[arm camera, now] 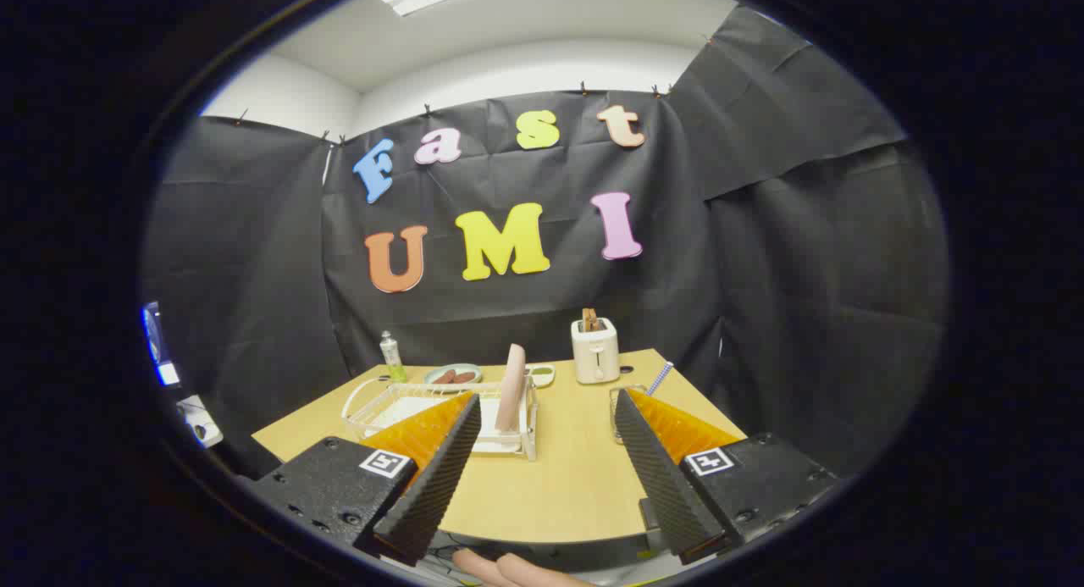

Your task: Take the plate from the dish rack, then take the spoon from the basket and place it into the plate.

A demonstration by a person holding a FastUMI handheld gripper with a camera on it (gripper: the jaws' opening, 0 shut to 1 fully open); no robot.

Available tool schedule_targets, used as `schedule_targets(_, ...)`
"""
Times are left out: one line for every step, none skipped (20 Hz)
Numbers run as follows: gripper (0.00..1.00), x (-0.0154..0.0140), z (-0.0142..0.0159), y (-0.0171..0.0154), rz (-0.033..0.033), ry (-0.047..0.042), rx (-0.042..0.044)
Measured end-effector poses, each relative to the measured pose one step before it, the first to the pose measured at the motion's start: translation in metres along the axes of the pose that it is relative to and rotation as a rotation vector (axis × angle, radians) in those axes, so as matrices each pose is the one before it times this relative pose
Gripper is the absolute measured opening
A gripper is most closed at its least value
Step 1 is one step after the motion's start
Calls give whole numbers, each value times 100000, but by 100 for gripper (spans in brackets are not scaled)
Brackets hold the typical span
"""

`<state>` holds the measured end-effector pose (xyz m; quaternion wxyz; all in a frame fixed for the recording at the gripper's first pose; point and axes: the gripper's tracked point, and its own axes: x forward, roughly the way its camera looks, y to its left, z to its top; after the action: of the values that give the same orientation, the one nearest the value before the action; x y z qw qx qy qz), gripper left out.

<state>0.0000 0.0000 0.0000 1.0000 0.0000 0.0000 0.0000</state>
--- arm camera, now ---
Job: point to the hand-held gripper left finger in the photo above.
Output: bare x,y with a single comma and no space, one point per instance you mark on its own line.
440,485

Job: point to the white device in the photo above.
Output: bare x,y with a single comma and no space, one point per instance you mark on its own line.
199,422

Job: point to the white and green tube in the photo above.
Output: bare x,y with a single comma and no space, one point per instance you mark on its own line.
391,358

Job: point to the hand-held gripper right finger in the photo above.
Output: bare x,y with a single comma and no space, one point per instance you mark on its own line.
665,485

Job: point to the cream toaster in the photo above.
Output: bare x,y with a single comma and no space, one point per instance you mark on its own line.
595,358

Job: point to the pink plate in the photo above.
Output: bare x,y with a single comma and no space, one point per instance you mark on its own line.
511,384

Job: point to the pale green plate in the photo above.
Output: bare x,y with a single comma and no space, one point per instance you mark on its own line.
434,375

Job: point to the white divided bean dish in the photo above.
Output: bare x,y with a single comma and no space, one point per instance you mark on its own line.
542,375

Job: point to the blue lit screen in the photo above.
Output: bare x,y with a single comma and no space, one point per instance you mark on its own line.
154,341

